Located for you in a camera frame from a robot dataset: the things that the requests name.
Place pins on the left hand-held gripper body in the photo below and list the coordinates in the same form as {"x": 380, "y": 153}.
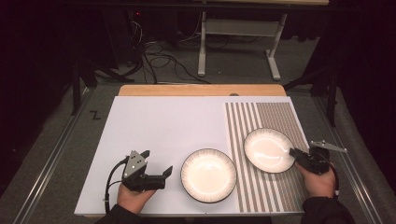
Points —
{"x": 135, "y": 165}

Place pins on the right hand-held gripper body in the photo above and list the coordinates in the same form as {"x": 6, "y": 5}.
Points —
{"x": 316, "y": 160}

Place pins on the white plate with dark rim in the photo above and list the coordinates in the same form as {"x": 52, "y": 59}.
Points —
{"x": 267, "y": 151}
{"x": 208, "y": 175}

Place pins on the person's right hand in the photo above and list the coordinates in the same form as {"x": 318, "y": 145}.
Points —
{"x": 319, "y": 185}

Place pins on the person's left hand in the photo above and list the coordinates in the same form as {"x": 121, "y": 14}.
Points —
{"x": 132, "y": 200}

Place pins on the white striped table mat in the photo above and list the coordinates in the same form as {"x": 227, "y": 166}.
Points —
{"x": 162, "y": 130}

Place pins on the striped placemat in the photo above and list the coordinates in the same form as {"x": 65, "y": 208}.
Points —
{"x": 274, "y": 115}

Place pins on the black tripod stand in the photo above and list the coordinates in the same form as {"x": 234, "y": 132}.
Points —
{"x": 332, "y": 90}
{"x": 76, "y": 84}

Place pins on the white metal stand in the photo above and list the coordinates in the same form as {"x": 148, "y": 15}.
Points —
{"x": 239, "y": 27}

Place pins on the aluminium floor rail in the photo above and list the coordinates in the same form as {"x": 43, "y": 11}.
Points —
{"x": 351, "y": 168}
{"x": 49, "y": 161}

